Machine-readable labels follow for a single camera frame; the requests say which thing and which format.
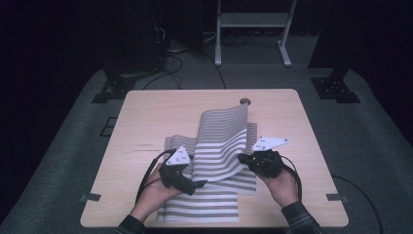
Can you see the grey white striped placemat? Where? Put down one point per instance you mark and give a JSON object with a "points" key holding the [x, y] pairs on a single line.
{"points": [[220, 143]]}

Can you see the person's left hand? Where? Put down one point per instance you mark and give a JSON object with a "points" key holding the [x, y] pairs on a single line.
{"points": [[152, 195]]}

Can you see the grey tape strip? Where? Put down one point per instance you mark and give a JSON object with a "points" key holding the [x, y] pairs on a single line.
{"points": [[90, 197], [337, 197]]}

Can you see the person's right hand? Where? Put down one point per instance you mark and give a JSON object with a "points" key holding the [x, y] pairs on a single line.
{"points": [[281, 188]]}

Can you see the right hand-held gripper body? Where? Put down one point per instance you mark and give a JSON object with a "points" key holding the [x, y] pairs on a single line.
{"points": [[264, 161]]}

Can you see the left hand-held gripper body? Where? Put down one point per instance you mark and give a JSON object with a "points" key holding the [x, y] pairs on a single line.
{"points": [[177, 172]]}

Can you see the white metal stand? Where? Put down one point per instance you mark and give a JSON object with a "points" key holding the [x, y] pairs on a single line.
{"points": [[253, 19]]}

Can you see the black metal stand base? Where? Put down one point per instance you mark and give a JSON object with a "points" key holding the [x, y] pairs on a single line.
{"points": [[336, 87], [112, 89]]}

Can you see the dark floor socket plate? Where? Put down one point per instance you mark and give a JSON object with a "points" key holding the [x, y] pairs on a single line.
{"points": [[109, 126]]}

